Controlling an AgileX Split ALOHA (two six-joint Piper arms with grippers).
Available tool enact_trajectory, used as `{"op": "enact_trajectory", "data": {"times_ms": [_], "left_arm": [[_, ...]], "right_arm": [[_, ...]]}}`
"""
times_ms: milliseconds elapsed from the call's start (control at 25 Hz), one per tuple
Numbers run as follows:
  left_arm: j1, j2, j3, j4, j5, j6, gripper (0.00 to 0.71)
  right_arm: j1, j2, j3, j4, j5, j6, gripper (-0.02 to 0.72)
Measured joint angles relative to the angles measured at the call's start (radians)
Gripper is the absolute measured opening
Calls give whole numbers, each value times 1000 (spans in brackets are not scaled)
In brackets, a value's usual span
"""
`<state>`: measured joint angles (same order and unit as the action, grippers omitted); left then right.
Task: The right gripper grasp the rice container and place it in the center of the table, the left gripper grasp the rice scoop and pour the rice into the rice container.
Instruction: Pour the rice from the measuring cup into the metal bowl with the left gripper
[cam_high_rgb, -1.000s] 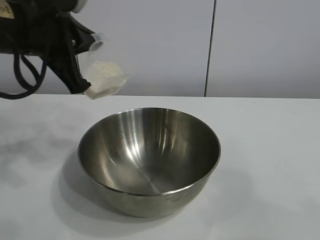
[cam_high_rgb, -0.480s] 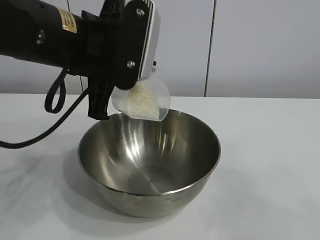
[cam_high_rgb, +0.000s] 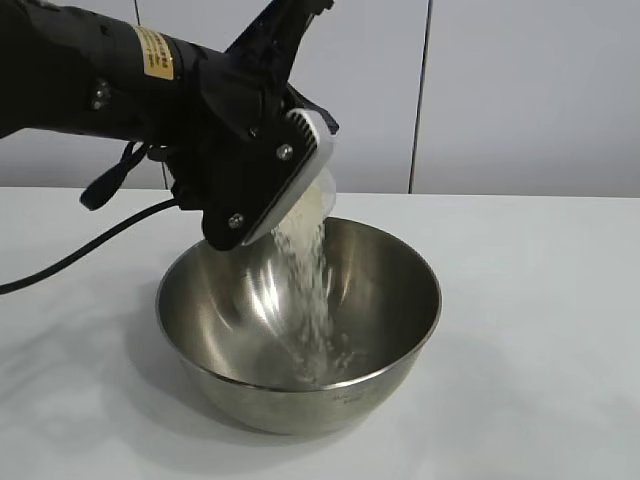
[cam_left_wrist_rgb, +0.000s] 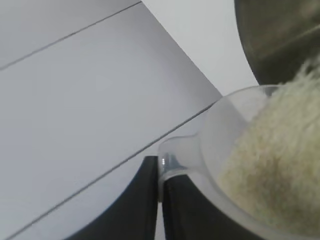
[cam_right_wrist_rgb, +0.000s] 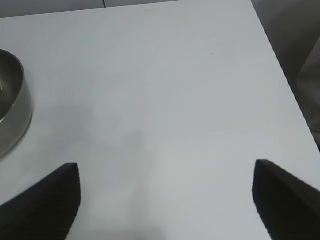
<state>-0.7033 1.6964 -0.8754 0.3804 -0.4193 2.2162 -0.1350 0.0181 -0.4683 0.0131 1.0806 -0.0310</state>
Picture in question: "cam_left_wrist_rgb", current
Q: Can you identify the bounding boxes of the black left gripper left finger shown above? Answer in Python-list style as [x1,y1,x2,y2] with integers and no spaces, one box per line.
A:
[63,155,159,240]

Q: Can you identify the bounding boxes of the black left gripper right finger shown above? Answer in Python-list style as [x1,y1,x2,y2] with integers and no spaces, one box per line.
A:
[161,173,266,240]

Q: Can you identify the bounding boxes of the clear plastic measuring cup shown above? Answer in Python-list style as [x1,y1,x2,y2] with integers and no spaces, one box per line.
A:
[157,84,320,240]

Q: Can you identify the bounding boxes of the white rice grains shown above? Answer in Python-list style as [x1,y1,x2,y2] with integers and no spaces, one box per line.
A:
[216,59,320,236]

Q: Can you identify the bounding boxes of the stainless steel mixing bowl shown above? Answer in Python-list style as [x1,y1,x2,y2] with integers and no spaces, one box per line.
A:
[233,0,320,86]

